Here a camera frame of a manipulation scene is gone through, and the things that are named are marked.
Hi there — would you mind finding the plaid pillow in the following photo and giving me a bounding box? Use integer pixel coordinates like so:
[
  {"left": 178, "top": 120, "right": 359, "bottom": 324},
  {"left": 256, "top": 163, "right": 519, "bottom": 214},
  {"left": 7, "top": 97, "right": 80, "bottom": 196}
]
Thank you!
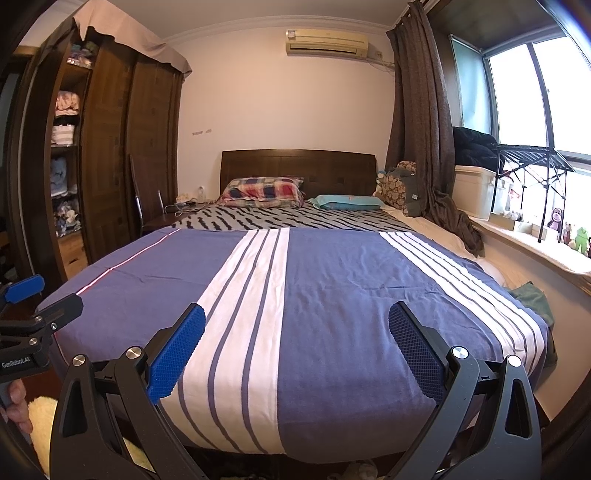
[{"left": 216, "top": 177, "right": 304, "bottom": 208}]

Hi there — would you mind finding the yellow fluffy rug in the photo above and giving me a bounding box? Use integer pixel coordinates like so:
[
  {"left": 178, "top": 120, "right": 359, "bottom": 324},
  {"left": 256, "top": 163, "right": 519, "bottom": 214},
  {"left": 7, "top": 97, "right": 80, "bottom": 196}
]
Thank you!
[{"left": 28, "top": 396, "right": 57, "bottom": 477}]

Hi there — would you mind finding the white storage box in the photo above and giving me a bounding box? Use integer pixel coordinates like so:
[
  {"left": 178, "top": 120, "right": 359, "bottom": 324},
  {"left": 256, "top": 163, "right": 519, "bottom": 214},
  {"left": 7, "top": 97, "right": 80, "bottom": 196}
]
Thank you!
[{"left": 452, "top": 165, "right": 496, "bottom": 220}]

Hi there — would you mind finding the dark wooden wardrobe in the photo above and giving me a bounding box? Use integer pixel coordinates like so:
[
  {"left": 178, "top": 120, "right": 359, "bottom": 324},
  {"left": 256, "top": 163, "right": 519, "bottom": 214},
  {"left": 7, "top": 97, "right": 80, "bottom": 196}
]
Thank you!
[{"left": 7, "top": 18, "right": 185, "bottom": 293}]

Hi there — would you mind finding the brown curtain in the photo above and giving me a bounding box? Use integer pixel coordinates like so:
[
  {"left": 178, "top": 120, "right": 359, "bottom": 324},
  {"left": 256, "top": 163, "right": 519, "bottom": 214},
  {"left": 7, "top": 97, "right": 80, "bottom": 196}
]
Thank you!
[{"left": 386, "top": 1, "right": 484, "bottom": 256}]

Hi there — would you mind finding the dark wooden headboard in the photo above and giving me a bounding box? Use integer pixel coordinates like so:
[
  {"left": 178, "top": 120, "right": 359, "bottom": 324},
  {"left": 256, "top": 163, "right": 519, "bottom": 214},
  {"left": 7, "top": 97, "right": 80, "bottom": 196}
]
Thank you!
[{"left": 219, "top": 149, "right": 378, "bottom": 198}]

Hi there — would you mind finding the green frog toy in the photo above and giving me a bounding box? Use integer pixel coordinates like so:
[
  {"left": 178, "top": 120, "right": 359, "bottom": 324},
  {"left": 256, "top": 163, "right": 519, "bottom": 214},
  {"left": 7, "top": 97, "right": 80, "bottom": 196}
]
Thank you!
[{"left": 569, "top": 227, "right": 589, "bottom": 256}]

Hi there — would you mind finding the teal pillow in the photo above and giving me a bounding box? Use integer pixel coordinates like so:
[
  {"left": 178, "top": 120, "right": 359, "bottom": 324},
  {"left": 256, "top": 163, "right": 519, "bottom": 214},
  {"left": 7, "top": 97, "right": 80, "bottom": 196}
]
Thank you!
[{"left": 310, "top": 194, "right": 384, "bottom": 211}]

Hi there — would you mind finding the black white patterned sheet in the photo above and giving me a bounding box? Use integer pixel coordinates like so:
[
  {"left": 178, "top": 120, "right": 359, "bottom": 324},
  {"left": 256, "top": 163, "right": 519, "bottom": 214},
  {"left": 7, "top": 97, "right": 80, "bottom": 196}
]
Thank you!
[{"left": 171, "top": 202, "right": 412, "bottom": 232}]

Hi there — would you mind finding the black clothing pile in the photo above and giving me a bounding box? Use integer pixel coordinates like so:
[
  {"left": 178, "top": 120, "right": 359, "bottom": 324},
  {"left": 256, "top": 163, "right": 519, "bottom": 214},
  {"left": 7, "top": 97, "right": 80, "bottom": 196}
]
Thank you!
[{"left": 453, "top": 127, "right": 498, "bottom": 172}]

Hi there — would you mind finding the brown patterned cushion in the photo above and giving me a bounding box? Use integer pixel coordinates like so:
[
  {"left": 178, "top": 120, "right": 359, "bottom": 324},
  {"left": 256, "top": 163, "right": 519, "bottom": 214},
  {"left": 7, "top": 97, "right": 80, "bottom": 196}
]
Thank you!
[{"left": 375, "top": 161, "right": 422, "bottom": 217}]

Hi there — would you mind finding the left hand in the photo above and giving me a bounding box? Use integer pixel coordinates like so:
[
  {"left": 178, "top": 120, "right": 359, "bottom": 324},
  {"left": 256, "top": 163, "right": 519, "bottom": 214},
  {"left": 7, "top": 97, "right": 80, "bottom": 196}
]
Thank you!
[{"left": 1, "top": 379, "right": 33, "bottom": 435}]

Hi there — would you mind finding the white air conditioner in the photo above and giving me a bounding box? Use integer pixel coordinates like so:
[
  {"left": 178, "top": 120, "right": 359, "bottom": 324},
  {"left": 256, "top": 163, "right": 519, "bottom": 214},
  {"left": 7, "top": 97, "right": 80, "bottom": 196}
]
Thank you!
[{"left": 286, "top": 28, "right": 370, "bottom": 59}]

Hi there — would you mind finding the blue white striped bedspread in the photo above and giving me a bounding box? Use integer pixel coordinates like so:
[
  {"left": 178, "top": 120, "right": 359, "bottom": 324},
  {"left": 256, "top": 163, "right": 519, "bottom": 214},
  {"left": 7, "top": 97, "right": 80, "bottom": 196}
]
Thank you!
[{"left": 51, "top": 227, "right": 549, "bottom": 463}]

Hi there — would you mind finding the purple monkey toy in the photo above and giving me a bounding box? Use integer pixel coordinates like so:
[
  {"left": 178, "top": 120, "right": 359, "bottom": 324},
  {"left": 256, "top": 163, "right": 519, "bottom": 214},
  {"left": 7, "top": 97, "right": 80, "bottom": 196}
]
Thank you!
[{"left": 547, "top": 208, "right": 564, "bottom": 233}]

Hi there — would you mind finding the dark wooden chair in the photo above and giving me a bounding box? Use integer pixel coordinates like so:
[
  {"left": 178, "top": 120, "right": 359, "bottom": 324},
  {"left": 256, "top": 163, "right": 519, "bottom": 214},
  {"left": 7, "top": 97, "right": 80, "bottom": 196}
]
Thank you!
[{"left": 129, "top": 155, "right": 189, "bottom": 236}]

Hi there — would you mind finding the black metal rack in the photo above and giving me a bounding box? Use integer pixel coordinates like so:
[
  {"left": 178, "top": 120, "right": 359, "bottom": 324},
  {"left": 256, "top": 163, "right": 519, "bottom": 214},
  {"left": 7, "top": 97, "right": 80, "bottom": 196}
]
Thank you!
[{"left": 491, "top": 144, "right": 575, "bottom": 243}]

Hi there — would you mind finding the green cloth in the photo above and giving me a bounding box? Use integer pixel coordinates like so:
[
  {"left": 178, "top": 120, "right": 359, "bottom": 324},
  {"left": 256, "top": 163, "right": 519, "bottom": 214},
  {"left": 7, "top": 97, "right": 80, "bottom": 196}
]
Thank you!
[{"left": 508, "top": 282, "right": 555, "bottom": 330}]

